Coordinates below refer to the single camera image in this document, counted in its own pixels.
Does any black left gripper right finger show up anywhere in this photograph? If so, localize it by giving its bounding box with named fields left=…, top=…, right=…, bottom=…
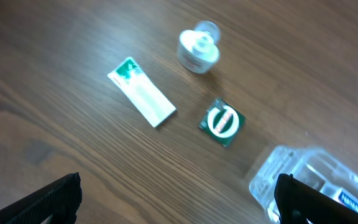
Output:
left=274, top=174, right=358, bottom=224

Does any white green medicine box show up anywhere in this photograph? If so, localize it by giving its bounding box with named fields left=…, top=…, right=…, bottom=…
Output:
left=107, top=57, right=177, bottom=128

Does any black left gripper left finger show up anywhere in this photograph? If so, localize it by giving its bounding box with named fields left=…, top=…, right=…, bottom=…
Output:
left=0, top=172, right=82, bottom=224

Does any small white plastic bottle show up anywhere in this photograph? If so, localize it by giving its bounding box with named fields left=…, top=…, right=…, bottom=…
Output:
left=177, top=21, right=221, bottom=74

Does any clear plastic container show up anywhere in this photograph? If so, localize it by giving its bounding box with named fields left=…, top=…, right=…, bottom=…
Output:
left=249, top=145, right=358, bottom=223

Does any white Hansaplast plaster box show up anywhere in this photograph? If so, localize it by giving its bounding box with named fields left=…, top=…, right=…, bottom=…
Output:
left=332, top=187, right=358, bottom=213

